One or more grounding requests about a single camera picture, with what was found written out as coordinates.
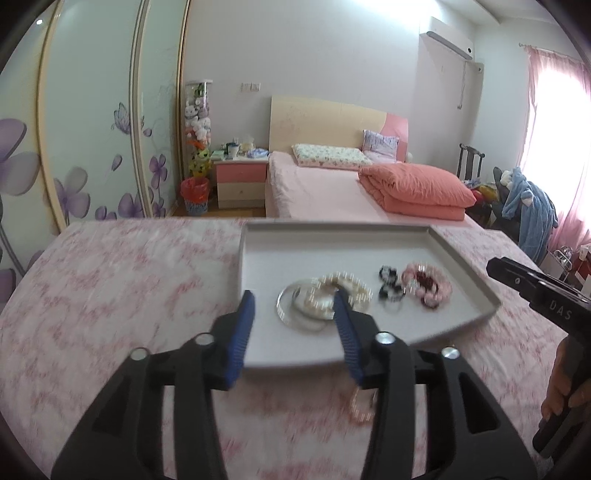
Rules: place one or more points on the white mug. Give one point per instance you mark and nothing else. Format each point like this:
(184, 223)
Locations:
(233, 150)

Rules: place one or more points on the beige pink headboard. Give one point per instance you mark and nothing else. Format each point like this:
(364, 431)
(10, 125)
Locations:
(295, 120)

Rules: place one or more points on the wall light switch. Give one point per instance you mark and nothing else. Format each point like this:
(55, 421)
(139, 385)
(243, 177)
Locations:
(250, 87)

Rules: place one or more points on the right hand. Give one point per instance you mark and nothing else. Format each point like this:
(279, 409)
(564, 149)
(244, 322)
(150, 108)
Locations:
(560, 389)

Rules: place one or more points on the grey white cardboard tray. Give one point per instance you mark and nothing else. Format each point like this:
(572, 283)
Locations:
(444, 293)

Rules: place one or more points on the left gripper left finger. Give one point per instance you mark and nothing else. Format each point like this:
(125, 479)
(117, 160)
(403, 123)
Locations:
(120, 434)

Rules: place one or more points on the dark wooden chair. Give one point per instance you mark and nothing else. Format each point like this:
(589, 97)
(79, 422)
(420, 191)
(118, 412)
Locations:
(470, 163)

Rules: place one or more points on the blue plush robe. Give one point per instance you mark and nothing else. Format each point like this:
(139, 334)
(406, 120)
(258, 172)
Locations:
(538, 217)

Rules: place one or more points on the wastebasket with red bag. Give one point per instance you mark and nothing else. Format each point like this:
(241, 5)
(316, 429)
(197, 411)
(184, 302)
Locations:
(195, 193)

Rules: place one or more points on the pink curtain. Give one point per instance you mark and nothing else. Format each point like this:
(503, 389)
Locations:
(556, 151)

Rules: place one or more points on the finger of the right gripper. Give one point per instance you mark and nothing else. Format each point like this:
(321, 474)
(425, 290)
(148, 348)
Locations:
(525, 280)

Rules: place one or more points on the folded coral duvet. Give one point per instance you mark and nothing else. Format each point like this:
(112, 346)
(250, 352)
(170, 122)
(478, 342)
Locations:
(417, 190)

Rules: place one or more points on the purple patterned pillow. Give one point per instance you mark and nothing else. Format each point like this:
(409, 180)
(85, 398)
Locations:
(380, 148)

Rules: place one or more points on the thin silver bangle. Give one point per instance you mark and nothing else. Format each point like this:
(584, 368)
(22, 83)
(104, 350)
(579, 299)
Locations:
(294, 309)

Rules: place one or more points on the sliding door wardrobe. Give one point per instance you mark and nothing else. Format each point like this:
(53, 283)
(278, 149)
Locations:
(90, 100)

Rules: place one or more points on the plush toy tube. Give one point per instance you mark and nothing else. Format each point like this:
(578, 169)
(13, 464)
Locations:
(197, 128)

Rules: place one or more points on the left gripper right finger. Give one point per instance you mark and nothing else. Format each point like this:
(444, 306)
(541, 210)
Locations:
(469, 436)

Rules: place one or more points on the pink bed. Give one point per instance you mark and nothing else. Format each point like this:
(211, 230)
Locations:
(315, 194)

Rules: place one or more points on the floral white pillow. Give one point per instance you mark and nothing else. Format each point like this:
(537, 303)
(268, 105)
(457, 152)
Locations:
(330, 157)

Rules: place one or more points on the pink floral tablecloth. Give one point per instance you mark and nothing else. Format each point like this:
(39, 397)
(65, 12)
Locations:
(102, 289)

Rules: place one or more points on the pink beige nightstand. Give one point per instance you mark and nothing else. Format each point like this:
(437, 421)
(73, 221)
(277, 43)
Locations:
(241, 183)

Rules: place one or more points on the white air conditioner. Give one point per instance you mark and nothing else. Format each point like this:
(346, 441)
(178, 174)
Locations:
(466, 54)

